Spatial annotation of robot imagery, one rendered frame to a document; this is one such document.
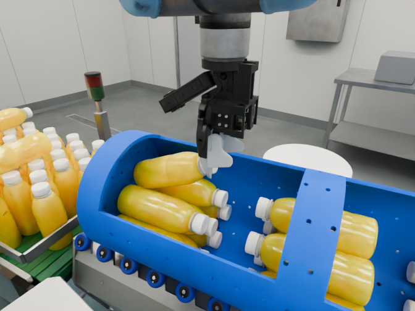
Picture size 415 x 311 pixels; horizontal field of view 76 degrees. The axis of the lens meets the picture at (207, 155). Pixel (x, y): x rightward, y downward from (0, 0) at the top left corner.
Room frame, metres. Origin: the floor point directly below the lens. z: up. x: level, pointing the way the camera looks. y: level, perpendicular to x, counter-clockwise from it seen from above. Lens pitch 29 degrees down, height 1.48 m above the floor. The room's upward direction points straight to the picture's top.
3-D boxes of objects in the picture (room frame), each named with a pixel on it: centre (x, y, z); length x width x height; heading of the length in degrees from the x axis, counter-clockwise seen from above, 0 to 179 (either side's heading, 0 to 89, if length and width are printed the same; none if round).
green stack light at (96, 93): (1.07, 0.45, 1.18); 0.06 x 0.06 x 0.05
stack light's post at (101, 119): (1.07, 0.45, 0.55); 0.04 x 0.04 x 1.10; 64
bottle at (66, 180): (0.66, 0.42, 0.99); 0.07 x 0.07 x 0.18
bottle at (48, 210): (0.54, 0.42, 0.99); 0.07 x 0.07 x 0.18
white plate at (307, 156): (0.76, -0.32, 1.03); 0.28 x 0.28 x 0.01
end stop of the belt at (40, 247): (0.61, 0.34, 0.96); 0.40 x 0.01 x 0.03; 154
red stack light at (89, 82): (1.07, 0.45, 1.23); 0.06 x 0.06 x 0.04
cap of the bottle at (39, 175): (0.60, 0.45, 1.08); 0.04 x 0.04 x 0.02
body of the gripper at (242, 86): (0.43, -0.03, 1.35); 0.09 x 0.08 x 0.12; 64
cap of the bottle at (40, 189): (0.54, 0.42, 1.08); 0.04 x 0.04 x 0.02
